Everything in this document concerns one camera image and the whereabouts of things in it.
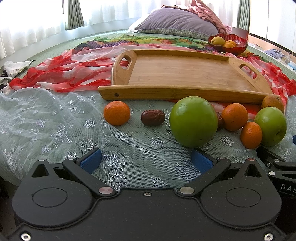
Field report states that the wooden bamboo serving tray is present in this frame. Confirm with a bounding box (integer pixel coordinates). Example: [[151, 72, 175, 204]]
[[98, 49, 273, 104]]

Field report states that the purple pillow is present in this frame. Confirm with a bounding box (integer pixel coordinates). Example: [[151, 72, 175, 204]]
[[134, 8, 218, 41]]

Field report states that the orange mandarin in bowl front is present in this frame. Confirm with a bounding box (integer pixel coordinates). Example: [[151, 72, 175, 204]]
[[223, 44, 236, 48]]

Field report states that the red white sheer scarf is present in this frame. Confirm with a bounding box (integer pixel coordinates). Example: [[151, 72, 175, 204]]
[[10, 41, 295, 104]]

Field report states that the green quilted bedspread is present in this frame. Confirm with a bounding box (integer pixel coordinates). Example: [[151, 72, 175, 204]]
[[1, 30, 295, 79]]

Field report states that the dark red date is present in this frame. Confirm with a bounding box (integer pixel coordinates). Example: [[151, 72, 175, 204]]
[[141, 110, 165, 126], [217, 113, 224, 131]]

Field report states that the yellow pear in bowl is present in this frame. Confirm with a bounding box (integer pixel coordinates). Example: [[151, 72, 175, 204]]
[[210, 36, 226, 46]]

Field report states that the green curtain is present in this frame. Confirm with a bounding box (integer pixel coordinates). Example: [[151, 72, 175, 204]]
[[65, 0, 85, 31], [237, 0, 251, 31]]

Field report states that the large green apple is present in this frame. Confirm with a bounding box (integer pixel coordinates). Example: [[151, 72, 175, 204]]
[[170, 96, 218, 148]]

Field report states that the brownish yellow pear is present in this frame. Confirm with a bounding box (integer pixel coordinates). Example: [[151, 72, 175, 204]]
[[261, 95, 285, 113]]

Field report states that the white sheer curtain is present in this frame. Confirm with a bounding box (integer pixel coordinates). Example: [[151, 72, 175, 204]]
[[0, 0, 241, 60]]

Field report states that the green curtain right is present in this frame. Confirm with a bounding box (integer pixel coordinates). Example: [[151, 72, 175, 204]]
[[237, 0, 251, 31]]

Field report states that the pink crumpled blanket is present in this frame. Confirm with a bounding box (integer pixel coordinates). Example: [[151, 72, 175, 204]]
[[161, 1, 232, 34]]

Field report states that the blue cloth on floor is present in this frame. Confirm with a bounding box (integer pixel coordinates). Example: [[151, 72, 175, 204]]
[[264, 49, 285, 59]]

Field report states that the green curtain left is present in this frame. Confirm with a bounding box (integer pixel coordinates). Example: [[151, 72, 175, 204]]
[[65, 0, 85, 31]]

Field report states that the colourful floral scarf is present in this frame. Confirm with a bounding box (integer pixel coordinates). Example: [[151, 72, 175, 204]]
[[73, 33, 258, 58]]

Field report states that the small orange mandarin right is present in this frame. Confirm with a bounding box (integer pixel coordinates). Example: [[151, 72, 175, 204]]
[[240, 122, 262, 149]]

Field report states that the red glass fruit bowl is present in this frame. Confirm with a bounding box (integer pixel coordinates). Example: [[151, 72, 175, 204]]
[[208, 34, 248, 56]]

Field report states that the orange mandarin in bowl back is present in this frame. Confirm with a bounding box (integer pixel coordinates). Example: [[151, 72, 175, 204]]
[[225, 40, 236, 46]]

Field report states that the smaller green apple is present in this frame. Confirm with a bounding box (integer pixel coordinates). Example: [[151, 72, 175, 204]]
[[254, 106, 287, 147]]

